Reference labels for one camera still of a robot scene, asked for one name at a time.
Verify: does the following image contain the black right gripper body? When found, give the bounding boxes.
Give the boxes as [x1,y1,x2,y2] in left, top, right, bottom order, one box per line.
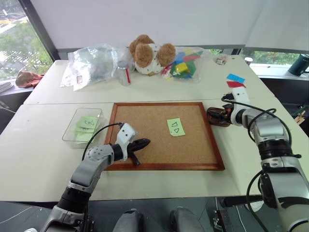
[222,103,235,122]

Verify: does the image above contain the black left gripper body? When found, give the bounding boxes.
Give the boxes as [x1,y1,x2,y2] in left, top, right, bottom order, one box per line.
[126,141,143,159]

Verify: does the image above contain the green note with triangles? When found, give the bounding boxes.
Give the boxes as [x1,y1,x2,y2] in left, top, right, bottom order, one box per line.
[166,117,186,137]

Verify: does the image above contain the green note with scribble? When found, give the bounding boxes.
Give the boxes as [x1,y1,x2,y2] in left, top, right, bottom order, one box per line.
[77,116,99,129]

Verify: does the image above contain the clear plastic box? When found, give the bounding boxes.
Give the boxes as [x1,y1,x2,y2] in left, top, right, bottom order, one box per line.
[61,107,105,149]

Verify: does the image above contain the wood framed cork board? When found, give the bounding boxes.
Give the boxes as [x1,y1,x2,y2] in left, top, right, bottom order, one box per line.
[104,101,226,172]

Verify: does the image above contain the red paper piece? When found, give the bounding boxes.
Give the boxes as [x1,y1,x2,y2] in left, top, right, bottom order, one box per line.
[226,81,247,88]

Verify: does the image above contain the blue paper piece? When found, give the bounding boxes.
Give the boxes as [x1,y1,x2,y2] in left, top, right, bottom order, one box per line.
[226,73,246,84]

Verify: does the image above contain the small clear jar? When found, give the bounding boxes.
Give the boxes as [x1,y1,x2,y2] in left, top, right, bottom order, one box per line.
[215,54,229,66]

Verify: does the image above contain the bag of coloured blocks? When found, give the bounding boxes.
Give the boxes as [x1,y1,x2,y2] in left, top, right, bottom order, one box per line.
[160,45,213,84]

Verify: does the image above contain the dark rounded shape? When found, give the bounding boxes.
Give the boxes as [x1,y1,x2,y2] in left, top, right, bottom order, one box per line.
[169,207,206,232]
[112,208,146,232]

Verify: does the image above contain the silver drink can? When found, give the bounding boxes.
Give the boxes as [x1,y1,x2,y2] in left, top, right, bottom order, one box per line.
[117,61,132,87]

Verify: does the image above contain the wooden clothespins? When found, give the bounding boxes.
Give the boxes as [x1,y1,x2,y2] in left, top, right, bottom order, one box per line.
[293,104,307,126]

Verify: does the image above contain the dark green tumbler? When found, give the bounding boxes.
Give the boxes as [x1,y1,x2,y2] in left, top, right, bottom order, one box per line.
[287,53,309,76]

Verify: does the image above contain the brown and white plush toy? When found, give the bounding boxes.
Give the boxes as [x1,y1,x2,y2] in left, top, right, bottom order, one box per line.
[128,34,177,76]

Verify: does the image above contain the clear crumpled plastic bag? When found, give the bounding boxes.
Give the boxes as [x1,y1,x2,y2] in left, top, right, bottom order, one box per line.
[59,43,132,92]

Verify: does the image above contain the narrow white roller blind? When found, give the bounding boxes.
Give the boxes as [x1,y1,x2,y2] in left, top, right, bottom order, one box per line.
[244,0,309,52]

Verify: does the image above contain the wide white roller blind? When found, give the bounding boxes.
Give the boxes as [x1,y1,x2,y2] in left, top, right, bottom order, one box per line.
[32,0,266,50]

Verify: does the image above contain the pink cloth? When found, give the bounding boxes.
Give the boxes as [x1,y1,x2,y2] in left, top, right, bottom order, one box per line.
[15,70,44,89]

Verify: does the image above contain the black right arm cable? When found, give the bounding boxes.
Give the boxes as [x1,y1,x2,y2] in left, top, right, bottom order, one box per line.
[221,94,277,144]

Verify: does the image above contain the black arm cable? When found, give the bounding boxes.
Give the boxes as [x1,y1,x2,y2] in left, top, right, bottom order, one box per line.
[81,123,124,161]
[221,94,277,144]

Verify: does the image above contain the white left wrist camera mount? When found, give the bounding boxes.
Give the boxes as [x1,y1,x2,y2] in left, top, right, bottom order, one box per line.
[114,123,137,162]

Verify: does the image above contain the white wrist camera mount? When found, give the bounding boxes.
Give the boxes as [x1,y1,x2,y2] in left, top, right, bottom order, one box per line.
[228,87,251,125]
[114,123,137,162]

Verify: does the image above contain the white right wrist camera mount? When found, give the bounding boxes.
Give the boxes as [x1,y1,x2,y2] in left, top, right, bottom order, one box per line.
[228,87,251,125]

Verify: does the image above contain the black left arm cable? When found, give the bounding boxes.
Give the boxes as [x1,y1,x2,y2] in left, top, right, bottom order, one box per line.
[81,123,124,161]

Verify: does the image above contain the long black robot cable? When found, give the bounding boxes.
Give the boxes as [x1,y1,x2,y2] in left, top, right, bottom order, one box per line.
[246,168,269,232]

